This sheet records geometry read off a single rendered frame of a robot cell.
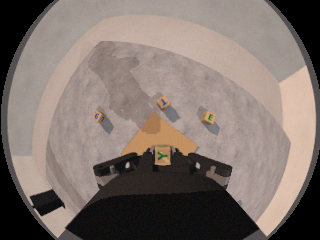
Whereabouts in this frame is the tan flat mat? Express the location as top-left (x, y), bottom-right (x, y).
top-left (120, 112), bottom-right (198, 156)

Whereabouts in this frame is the tan wooden letter block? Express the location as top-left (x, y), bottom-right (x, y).
top-left (92, 110), bottom-right (107, 124)
top-left (154, 144), bottom-right (171, 163)
top-left (156, 95), bottom-right (171, 112)
top-left (201, 111), bottom-right (216, 125)

